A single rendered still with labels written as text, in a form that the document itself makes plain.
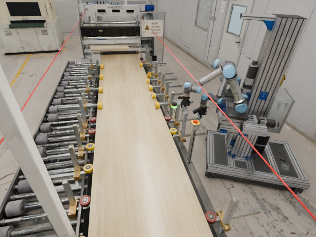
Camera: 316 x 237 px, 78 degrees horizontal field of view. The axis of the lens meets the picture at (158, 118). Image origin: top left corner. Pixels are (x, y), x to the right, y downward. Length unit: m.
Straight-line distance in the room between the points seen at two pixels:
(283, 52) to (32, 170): 2.28
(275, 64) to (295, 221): 1.84
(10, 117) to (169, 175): 1.36
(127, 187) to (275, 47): 1.93
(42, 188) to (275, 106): 2.37
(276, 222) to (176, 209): 1.61
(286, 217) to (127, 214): 2.05
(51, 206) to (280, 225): 2.54
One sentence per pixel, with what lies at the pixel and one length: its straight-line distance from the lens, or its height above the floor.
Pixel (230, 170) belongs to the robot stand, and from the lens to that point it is 2.87.
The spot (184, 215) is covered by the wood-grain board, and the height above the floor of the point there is 0.90.
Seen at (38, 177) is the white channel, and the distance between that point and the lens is 0.79.
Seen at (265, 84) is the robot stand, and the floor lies 1.36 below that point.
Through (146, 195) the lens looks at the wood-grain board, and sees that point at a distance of 1.64.
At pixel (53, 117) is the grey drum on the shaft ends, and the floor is 0.84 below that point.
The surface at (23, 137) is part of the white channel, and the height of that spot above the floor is 1.89.
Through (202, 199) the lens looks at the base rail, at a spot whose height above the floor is 0.70.
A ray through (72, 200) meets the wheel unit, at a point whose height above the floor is 0.90.
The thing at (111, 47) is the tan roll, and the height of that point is 1.06.
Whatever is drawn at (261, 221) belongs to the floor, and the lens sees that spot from 2.86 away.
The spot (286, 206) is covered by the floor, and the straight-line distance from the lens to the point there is 3.15.
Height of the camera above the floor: 2.27
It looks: 35 degrees down
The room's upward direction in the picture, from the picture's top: 2 degrees clockwise
